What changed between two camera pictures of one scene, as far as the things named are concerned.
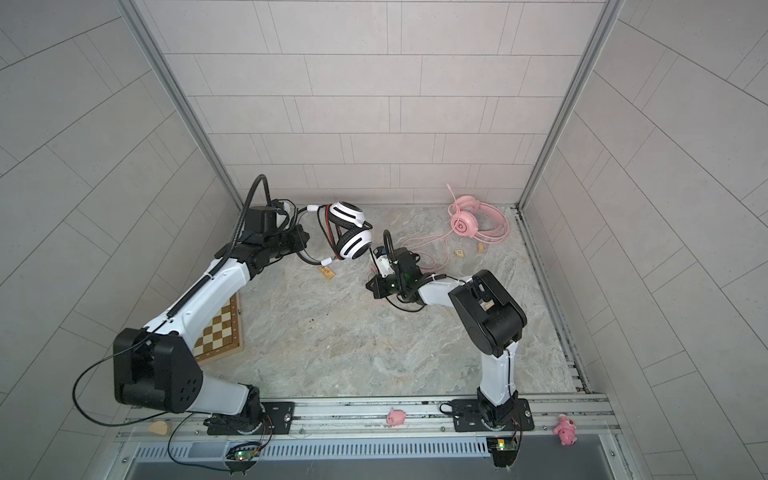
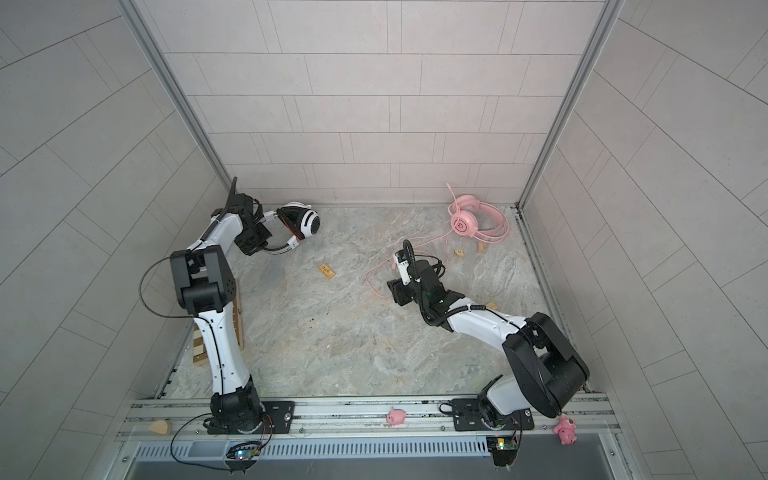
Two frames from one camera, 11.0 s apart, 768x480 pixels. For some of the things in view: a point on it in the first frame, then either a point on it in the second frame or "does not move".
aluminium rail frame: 574,418 does not move
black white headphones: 349,236 → 299,218
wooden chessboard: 223,336 does not move
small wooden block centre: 326,271 does not move
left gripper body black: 283,242 → 254,239
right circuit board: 503,449 does not move
